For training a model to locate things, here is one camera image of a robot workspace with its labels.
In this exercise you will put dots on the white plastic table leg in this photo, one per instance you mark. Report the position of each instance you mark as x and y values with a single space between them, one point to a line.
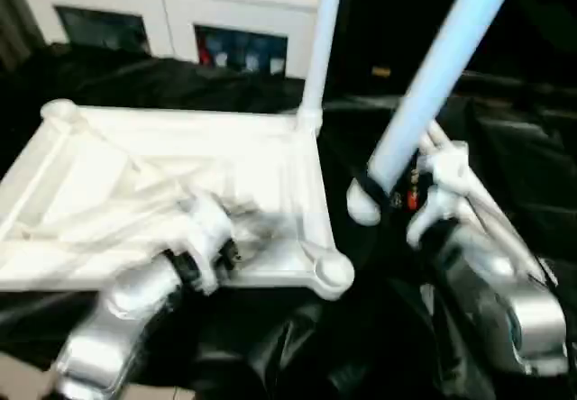
518 238
442 67
320 49
491 215

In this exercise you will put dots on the red bottle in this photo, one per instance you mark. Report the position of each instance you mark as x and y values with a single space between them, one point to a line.
206 56

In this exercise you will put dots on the black bar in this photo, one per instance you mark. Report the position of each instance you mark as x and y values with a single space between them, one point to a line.
514 83

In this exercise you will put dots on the white plastic table top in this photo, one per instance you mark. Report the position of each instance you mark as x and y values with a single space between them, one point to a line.
135 175

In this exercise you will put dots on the black plastic mat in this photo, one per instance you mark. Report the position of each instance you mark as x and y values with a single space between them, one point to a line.
90 80

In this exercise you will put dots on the white cabinet with glass doors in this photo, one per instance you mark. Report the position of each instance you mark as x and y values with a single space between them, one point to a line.
135 8

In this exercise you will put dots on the small yellow tag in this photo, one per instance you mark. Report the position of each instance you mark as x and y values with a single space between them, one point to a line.
381 72

